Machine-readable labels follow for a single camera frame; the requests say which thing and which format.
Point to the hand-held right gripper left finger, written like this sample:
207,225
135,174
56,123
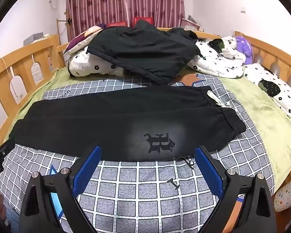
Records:
87,170

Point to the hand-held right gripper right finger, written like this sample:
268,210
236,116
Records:
208,170

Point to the black pants with printed emblem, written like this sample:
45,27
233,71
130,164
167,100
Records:
87,121

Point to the grey checked blanket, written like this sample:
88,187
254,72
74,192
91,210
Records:
135,187

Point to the person's light blue jeans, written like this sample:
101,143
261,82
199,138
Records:
13,219

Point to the green bed sheet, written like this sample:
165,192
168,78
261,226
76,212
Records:
257,106

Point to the star print cushion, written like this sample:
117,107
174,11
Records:
288,194

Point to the white floral pillow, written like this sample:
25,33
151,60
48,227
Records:
281,94

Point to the white floral quilt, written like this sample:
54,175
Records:
213,60

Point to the grey box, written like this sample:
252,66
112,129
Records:
35,37

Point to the purple plush toy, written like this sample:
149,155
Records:
245,46

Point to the wooden rack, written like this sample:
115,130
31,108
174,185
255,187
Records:
59,29

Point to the purple and orange pillow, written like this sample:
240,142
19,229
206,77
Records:
80,38

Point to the pile of black clothes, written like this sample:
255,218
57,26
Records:
140,48

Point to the red box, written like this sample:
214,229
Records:
143,20
116,25

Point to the red striped curtain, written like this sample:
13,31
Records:
123,0

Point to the wooden bed frame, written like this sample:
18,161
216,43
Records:
4,68

